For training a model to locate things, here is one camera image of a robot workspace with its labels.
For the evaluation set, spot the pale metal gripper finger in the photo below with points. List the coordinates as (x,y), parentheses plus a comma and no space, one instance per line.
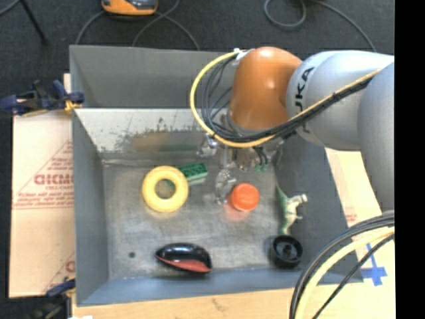
(228,177)
(221,195)

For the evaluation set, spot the green flat block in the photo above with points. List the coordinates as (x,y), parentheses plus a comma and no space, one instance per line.
(195,170)

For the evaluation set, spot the green toy dinosaur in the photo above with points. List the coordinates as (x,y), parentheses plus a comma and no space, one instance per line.
(288,211)

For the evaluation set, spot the black and red oval object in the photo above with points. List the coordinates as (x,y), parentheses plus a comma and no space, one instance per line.
(186,256)

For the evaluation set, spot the grey metal bin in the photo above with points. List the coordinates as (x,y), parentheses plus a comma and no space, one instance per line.
(212,231)

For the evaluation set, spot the brown cardboard board, red print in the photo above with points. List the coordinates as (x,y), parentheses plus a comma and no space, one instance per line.
(40,218)

